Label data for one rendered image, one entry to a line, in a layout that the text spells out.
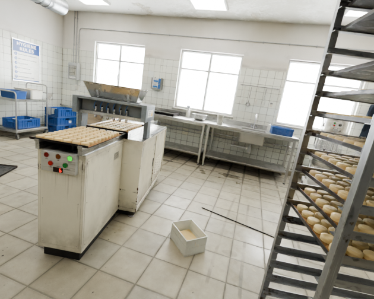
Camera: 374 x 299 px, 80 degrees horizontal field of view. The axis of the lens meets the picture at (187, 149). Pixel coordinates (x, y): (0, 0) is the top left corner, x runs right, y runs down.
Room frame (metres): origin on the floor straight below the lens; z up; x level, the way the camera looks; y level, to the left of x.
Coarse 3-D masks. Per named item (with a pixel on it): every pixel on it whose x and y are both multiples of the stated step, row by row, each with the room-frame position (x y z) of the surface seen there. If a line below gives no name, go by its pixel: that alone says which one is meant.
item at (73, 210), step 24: (120, 144) 2.00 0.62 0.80; (96, 168) 1.56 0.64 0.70; (120, 168) 2.06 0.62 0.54; (48, 192) 1.42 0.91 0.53; (72, 192) 1.41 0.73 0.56; (96, 192) 1.58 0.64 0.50; (48, 216) 1.42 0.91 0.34; (72, 216) 1.41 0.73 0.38; (96, 216) 1.61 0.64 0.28; (48, 240) 1.42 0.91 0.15; (72, 240) 1.41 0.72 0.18
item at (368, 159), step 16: (368, 144) 0.63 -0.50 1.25; (368, 160) 0.62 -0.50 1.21; (368, 176) 0.62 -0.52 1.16; (352, 192) 0.63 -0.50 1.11; (352, 208) 0.62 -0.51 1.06; (352, 224) 0.62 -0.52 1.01; (336, 240) 0.63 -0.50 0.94; (336, 256) 0.62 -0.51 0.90; (336, 272) 0.62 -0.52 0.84; (320, 288) 0.63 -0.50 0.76
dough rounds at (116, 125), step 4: (112, 120) 2.57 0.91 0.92; (116, 120) 2.64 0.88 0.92; (92, 124) 2.14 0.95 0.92; (96, 124) 2.18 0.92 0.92; (100, 124) 2.24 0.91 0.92; (104, 124) 2.25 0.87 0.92; (108, 124) 2.29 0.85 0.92; (112, 124) 2.34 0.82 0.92; (116, 124) 2.36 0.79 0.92; (120, 124) 2.45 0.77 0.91; (124, 124) 2.44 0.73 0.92; (128, 124) 2.52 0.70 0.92; (132, 124) 2.54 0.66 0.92; (136, 124) 2.62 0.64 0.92; (140, 124) 2.63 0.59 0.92; (108, 128) 2.16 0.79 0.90; (112, 128) 2.10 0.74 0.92; (116, 128) 2.12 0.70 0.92; (120, 128) 2.15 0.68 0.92; (124, 128) 2.23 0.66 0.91; (128, 128) 2.22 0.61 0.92; (132, 128) 2.32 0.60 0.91; (136, 128) 2.41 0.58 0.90
